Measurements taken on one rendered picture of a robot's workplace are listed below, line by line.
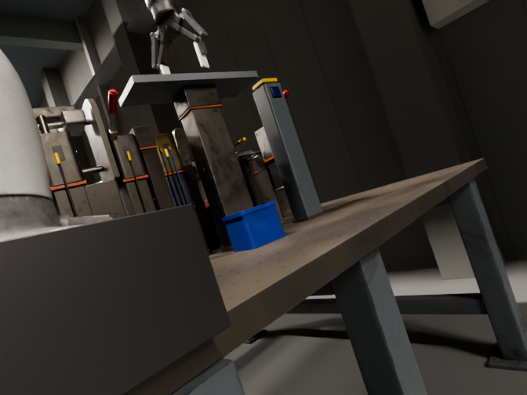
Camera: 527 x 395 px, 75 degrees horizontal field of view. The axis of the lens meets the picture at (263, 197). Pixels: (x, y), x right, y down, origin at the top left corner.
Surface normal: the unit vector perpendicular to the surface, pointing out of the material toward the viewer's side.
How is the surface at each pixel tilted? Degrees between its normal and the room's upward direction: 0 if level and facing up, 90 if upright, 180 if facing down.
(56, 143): 90
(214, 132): 90
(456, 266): 90
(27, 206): 85
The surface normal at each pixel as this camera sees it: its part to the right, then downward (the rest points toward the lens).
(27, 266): 0.67, -0.23
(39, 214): 0.93, -0.38
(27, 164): 0.96, -0.22
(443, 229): -0.67, 0.21
